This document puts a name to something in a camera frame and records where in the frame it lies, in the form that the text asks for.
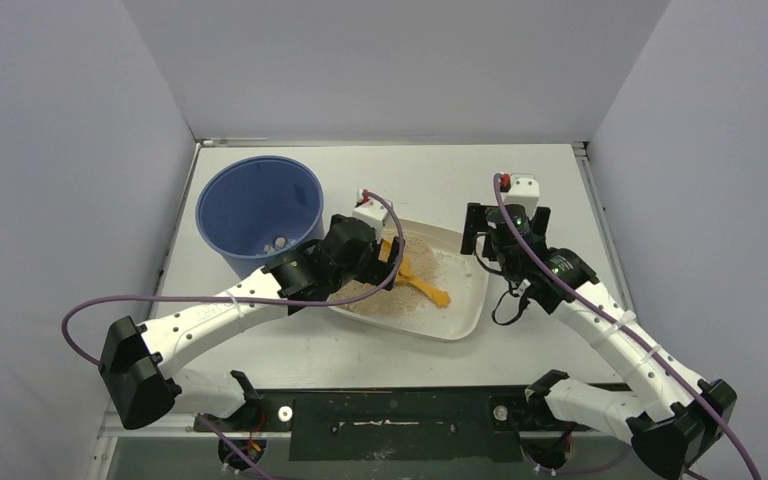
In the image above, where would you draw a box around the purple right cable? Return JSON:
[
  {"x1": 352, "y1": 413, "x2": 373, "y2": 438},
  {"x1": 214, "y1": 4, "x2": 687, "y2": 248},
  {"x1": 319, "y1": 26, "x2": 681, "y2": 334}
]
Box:
[{"x1": 491, "y1": 173, "x2": 763, "y2": 480}]

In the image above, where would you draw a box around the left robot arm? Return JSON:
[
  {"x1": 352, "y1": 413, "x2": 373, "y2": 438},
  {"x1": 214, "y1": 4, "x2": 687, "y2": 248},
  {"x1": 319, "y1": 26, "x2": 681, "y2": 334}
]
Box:
[{"x1": 98, "y1": 215, "x2": 404, "y2": 430}]

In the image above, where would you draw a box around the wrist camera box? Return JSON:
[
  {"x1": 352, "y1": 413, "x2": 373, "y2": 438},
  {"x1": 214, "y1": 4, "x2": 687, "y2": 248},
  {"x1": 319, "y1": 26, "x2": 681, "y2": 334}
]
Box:
[
  {"x1": 351, "y1": 189, "x2": 393, "y2": 243},
  {"x1": 500, "y1": 173, "x2": 540, "y2": 218}
]

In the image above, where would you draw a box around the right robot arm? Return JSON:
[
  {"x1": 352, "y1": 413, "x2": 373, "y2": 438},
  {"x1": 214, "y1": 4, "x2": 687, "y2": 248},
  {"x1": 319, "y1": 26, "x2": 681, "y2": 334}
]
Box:
[{"x1": 461, "y1": 203, "x2": 737, "y2": 479}]

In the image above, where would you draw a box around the blue plastic bucket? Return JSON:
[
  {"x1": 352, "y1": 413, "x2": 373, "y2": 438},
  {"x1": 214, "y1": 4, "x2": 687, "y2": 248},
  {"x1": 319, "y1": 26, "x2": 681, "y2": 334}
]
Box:
[{"x1": 195, "y1": 155, "x2": 325, "y2": 278}]

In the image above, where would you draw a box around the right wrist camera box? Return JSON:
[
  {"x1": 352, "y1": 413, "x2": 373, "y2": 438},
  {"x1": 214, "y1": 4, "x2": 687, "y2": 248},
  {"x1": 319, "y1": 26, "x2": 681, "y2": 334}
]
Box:
[{"x1": 500, "y1": 173, "x2": 540, "y2": 218}]

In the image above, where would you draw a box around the yellow slotted litter scoop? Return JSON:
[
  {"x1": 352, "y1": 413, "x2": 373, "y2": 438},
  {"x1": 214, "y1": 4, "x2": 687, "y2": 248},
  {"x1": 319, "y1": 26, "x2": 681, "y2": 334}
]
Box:
[{"x1": 396, "y1": 237, "x2": 451, "y2": 308}]

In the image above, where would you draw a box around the beige cat litter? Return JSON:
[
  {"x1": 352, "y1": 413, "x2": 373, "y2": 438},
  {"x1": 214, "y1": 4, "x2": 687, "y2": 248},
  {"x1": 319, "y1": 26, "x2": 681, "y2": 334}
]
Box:
[{"x1": 334, "y1": 233, "x2": 444, "y2": 318}]

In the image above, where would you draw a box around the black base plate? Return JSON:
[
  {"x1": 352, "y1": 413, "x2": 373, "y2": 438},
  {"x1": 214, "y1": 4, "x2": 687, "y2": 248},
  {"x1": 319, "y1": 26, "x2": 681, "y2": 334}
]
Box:
[{"x1": 208, "y1": 386, "x2": 576, "y2": 463}]

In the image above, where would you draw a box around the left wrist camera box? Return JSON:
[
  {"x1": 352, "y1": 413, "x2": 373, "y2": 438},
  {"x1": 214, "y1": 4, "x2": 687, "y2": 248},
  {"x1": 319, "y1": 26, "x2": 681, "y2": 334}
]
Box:
[{"x1": 351, "y1": 189, "x2": 393, "y2": 243}]

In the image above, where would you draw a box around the white plastic litter tray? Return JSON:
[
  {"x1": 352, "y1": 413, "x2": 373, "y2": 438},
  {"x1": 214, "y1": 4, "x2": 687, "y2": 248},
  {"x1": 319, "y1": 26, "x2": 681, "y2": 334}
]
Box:
[{"x1": 332, "y1": 220, "x2": 489, "y2": 341}]

